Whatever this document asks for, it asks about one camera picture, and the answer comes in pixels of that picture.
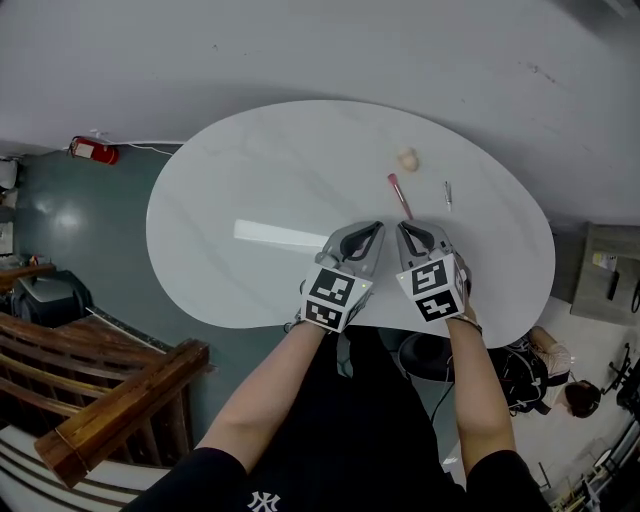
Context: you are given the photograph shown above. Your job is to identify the black round stool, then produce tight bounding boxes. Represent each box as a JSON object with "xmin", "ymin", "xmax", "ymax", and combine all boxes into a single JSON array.
[{"xmin": 397, "ymin": 331, "xmax": 457, "ymax": 384}]

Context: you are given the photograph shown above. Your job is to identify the person's black trousers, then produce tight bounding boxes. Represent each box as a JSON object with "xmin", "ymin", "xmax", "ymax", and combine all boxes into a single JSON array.
[{"xmin": 324, "ymin": 324, "xmax": 444, "ymax": 401}]

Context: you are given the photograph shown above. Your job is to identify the white kidney-shaped table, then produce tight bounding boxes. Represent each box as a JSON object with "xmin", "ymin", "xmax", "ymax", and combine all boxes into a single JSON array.
[{"xmin": 145, "ymin": 99, "xmax": 557, "ymax": 350}]

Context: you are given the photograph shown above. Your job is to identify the beige makeup sponge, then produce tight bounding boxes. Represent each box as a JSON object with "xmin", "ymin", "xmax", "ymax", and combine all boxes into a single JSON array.
[{"xmin": 396, "ymin": 147, "xmax": 421, "ymax": 174}]

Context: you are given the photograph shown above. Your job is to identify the red fire extinguisher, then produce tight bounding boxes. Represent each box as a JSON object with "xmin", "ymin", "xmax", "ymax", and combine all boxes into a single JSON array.
[{"xmin": 66, "ymin": 135, "xmax": 122, "ymax": 167}]

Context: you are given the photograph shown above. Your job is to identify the person's right forearm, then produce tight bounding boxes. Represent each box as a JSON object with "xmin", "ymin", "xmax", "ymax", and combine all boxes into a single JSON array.
[{"xmin": 443, "ymin": 304, "xmax": 518, "ymax": 479}]

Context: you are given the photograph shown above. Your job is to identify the pink makeup brush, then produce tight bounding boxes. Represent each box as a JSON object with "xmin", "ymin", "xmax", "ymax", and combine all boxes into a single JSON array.
[{"xmin": 386, "ymin": 172, "xmax": 414, "ymax": 222}]

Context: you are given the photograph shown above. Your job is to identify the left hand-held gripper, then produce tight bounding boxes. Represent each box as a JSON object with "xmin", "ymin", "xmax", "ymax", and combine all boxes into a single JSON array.
[{"xmin": 301, "ymin": 220, "xmax": 387, "ymax": 334}]

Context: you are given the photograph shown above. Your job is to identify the black wheeled bin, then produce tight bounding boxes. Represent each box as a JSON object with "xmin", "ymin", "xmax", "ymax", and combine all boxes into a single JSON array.
[{"xmin": 12, "ymin": 269, "xmax": 94, "ymax": 329}]

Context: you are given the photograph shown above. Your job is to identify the grey wooden shelf unit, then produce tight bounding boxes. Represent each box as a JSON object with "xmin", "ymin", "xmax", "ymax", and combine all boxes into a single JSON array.
[{"xmin": 549, "ymin": 222, "xmax": 640, "ymax": 327}]

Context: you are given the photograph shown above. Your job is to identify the person's black t-shirt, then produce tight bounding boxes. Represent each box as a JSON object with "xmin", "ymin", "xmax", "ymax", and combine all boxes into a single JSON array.
[{"xmin": 119, "ymin": 394, "xmax": 551, "ymax": 512}]

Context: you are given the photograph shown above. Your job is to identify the person's left forearm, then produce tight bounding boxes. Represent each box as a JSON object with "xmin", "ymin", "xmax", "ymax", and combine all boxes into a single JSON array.
[{"xmin": 192, "ymin": 319, "xmax": 327, "ymax": 474}]

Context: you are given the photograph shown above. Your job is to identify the black office chair base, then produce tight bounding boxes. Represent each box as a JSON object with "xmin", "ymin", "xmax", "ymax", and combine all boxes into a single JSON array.
[{"xmin": 606, "ymin": 341, "xmax": 640, "ymax": 402}]

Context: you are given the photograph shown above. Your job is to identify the white floor cable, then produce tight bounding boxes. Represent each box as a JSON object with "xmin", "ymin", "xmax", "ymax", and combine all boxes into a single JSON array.
[{"xmin": 91, "ymin": 129, "xmax": 187, "ymax": 157}]

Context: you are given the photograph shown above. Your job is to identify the brown wooden stair railing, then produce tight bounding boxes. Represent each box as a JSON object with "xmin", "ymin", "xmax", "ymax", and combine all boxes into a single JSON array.
[{"xmin": 0, "ymin": 262, "xmax": 212, "ymax": 489}]

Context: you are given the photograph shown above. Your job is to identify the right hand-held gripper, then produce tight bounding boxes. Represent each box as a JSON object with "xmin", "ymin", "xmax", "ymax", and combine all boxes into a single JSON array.
[{"xmin": 395, "ymin": 220, "xmax": 473, "ymax": 325}]

